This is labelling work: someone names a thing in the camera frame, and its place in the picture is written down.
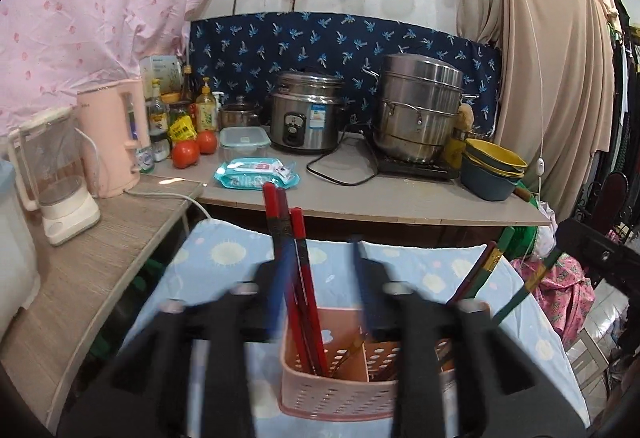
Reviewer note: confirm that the dark red gold-banded chopstick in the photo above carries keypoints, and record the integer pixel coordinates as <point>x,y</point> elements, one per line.
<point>477,270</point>

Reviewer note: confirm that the steel rice cooker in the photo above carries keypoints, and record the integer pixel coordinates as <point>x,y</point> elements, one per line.
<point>305,118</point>

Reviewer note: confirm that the yellow snack packet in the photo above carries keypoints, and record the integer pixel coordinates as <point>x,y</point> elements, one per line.
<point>181,130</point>

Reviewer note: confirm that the white blender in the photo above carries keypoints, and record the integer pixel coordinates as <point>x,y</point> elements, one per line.
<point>60,168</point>

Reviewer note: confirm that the blue yellow bowl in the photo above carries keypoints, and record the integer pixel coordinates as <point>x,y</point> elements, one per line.
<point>495,155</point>
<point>487,188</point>

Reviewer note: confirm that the red tomato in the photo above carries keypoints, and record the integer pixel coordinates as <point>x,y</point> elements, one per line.
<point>186,154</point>
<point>206,142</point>

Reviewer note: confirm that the blue dotted tablecloth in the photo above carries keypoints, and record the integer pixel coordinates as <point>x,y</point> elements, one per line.
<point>430,268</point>

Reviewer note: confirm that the steel steamer pot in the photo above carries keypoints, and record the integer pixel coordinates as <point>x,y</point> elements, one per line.
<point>420,108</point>

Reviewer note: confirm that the pink floral garment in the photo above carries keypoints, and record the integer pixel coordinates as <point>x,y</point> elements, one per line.
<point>570,298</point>

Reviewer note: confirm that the dark sauce bottle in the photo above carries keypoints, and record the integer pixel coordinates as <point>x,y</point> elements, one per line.
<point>187,85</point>

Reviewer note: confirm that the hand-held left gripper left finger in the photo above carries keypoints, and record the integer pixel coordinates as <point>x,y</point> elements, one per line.
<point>280,288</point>

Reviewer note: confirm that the pink electric kettle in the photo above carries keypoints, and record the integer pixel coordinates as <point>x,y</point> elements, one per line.
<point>110,143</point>

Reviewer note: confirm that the dark ornate chair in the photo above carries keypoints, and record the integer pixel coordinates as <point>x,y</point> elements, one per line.
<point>612,193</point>

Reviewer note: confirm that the black induction cooker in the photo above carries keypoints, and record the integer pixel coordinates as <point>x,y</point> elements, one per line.
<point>400,168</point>

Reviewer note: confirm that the blue wet wipes packet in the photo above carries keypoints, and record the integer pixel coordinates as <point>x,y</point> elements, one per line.
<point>250,173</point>

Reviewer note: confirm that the clear labelled bottle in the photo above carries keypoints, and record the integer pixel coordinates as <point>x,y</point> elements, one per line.
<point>157,113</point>

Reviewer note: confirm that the pink perforated utensil basket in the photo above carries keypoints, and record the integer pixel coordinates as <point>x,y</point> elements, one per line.
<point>345,388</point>

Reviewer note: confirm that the green plastic bag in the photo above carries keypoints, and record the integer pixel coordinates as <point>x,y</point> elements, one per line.
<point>542,233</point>

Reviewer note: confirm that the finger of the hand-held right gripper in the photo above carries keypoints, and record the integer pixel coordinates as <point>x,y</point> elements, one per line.
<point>570,238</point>

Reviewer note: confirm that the small steel pot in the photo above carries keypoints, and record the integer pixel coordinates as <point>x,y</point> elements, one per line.
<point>240,115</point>

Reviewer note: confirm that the hanging dark clothes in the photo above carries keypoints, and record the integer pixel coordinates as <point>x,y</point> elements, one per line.
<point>625,68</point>

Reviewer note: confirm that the gold flower spoon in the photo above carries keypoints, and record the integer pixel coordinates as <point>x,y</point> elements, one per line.
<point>345,357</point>

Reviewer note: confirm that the yellow oil bottle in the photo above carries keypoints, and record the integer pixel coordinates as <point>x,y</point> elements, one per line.
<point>206,110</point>

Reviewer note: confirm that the green chopstick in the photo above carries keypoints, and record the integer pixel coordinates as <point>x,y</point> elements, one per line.
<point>525,290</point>

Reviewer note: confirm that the white green carton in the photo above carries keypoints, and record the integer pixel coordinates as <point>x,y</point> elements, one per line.
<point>160,70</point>

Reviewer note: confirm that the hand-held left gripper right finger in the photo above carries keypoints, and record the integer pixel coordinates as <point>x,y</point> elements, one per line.
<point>365,288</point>

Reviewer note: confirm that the navy floral cloth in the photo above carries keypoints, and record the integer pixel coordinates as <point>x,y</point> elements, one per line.
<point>325,43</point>

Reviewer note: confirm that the yellow container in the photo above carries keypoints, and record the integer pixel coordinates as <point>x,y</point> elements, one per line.
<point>455,148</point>

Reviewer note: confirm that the brown loofah sponge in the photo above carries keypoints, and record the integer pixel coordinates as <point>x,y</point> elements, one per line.
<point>465,118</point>

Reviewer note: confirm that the clear food container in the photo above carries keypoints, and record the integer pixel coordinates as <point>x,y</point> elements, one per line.
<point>245,143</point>

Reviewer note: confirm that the wood grain side counter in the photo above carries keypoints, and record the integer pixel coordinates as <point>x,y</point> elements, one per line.
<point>100,268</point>

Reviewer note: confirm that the white metal chair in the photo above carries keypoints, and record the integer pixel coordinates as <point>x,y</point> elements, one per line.
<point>590,353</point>

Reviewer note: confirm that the beige countertop board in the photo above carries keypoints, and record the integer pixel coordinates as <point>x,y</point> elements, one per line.
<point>400,203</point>

